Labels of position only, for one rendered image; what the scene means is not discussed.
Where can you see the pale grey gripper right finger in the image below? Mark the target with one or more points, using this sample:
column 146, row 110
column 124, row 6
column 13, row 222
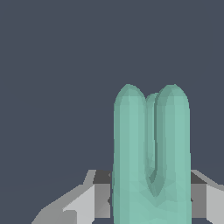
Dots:
column 208, row 201

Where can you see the teal rounded lobed object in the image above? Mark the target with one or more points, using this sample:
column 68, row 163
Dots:
column 131, row 163

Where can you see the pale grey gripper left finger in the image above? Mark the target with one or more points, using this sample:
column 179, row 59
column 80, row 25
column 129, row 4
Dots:
column 84, row 201

